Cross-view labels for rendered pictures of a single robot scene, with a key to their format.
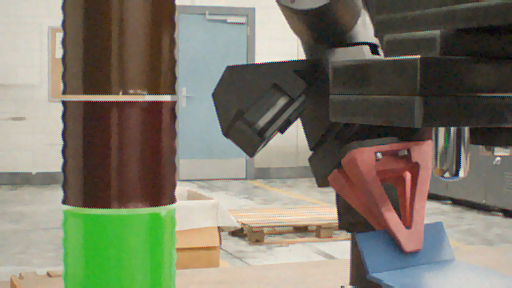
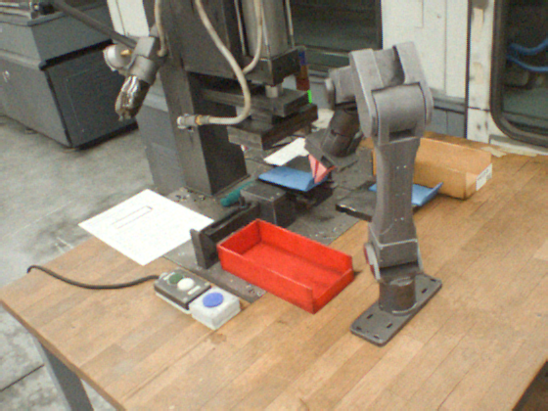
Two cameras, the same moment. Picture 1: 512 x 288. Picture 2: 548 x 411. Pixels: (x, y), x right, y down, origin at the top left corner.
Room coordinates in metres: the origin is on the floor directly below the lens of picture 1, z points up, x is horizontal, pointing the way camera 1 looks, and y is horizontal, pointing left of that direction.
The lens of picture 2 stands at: (1.63, -0.59, 1.60)
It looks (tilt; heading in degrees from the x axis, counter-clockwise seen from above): 31 degrees down; 160
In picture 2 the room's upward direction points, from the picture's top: 9 degrees counter-clockwise
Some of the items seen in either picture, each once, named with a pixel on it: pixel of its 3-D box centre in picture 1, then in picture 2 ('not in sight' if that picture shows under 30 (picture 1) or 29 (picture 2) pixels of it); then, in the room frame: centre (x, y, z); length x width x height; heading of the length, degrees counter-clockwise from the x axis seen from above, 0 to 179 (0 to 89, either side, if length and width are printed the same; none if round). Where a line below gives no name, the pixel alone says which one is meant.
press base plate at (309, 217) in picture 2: not in sight; (274, 200); (0.45, -0.14, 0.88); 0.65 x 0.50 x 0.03; 112
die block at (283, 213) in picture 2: not in sight; (289, 194); (0.53, -0.13, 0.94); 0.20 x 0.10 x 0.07; 112
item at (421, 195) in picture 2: not in sight; (405, 186); (0.66, 0.10, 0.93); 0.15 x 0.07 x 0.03; 21
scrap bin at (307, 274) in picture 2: not in sight; (283, 262); (0.76, -0.26, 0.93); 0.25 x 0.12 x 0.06; 22
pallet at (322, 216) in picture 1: (300, 223); not in sight; (7.37, -0.38, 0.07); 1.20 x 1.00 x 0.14; 110
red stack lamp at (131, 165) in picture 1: (119, 151); (302, 83); (0.30, 0.04, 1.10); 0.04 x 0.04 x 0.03
